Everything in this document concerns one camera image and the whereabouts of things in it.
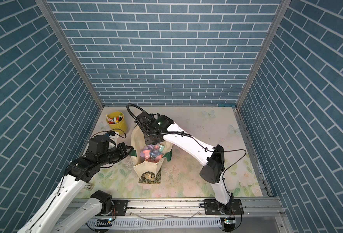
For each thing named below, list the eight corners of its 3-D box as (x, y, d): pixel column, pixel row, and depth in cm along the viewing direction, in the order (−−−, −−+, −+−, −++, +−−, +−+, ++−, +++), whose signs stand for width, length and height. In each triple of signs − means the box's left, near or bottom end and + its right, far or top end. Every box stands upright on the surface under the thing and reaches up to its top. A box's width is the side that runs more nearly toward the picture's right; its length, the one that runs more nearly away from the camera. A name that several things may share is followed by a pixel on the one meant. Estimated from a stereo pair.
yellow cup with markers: (112, 137, 105) (103, 121, 91) (116, 126, 111) (107, 110, 97) (127, 137, 105) (120, 122, 91) (130, 126, 111) (124, 111, 97)
